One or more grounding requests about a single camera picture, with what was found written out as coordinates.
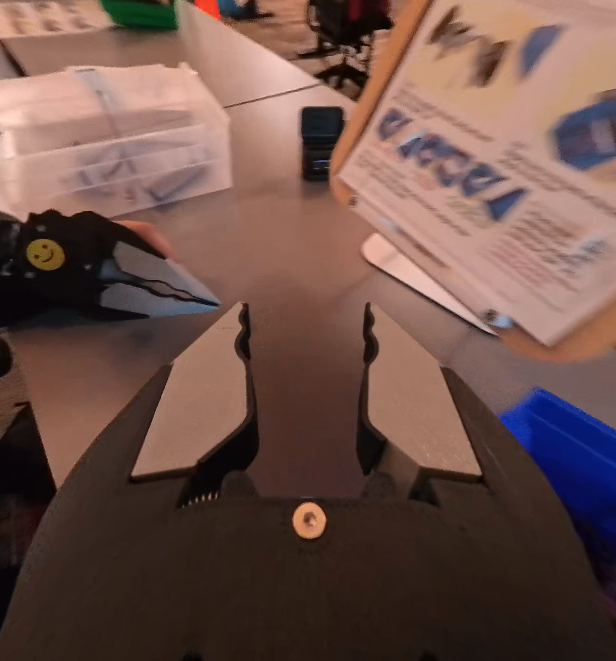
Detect person's left hand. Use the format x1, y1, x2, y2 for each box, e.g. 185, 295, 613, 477
116, 220, 174, 258

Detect clear plastic bin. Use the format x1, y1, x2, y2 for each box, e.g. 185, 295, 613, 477
0, 63, 235, 220

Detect printed paper sheet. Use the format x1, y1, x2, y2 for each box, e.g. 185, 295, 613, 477
0, 0, 114, 41

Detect green plastic bin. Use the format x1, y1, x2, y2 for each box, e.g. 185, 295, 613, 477
99, 0, 180, 30

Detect white stand base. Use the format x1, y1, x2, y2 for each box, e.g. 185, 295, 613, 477
361, 232, 500, 337

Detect person's dark clothing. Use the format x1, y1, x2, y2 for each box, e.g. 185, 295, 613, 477
0, 403, 57, 646

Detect blue plastic bin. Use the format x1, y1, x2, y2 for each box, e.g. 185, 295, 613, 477
498, 387, 616, 641

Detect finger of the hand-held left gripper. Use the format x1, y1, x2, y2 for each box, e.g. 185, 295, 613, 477
100, 284, 219, 318
100, 242, 222, 305

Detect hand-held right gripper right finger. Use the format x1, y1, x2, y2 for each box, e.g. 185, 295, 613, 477
356, 303, 482, 480

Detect instruction sheet on board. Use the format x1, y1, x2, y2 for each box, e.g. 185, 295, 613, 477
329, 0, 616, 362

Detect small black action camera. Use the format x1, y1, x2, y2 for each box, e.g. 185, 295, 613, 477
300, 105, 346, 182

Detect black office chair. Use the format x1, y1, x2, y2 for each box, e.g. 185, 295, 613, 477
297, 0, 394, 90

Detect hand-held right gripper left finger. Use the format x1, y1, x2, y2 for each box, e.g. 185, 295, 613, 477
131, 303, 261, 478

